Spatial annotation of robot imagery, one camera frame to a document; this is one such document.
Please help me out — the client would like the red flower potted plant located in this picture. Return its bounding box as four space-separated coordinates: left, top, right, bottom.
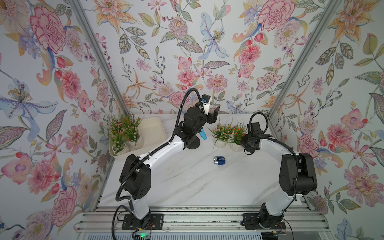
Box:
229 123 247 153

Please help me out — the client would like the orange flower potted plant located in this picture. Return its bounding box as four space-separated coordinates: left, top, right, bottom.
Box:
121 115 144 151

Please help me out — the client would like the pink flower potted plant boxed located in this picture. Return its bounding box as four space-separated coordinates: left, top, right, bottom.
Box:
108 116 126 156

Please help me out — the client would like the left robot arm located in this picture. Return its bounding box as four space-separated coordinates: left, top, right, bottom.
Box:
115 103 220 222

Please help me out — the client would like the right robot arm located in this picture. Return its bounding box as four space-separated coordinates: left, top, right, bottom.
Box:
241 123 318 229

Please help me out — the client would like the pink flower potted plant back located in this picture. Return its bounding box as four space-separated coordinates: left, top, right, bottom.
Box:
210 123 235 149

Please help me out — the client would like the cream plastic storage box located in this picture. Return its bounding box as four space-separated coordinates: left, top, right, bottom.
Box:
109 117 167 161

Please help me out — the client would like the blue toy microphone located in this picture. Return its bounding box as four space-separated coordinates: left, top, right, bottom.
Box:
199 129 207 140

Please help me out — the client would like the black microphone stand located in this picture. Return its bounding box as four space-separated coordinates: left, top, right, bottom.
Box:
184 136 201 150

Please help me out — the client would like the blue metal can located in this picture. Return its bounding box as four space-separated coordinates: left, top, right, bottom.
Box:
214 156 226 166

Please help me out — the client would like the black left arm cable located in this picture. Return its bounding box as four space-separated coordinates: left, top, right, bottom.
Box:
110 87 205 240

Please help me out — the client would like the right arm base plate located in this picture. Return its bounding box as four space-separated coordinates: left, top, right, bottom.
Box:
240 213 286 231

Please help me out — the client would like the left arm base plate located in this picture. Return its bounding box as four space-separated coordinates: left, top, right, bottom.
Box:
121 212 165 231

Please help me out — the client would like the aluminium mounting rail frame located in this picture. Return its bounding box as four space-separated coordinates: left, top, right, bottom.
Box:
74 198 334 240

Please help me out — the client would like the aluminium corner post right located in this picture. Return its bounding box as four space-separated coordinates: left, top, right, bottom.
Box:
269 0 340 120

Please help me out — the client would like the aluminium corner post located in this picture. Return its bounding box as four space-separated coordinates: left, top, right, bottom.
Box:
269 0 340 120
69 0 129 115

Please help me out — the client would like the aluminium corner post left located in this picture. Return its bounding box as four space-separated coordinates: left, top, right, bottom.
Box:
69 0 129 115

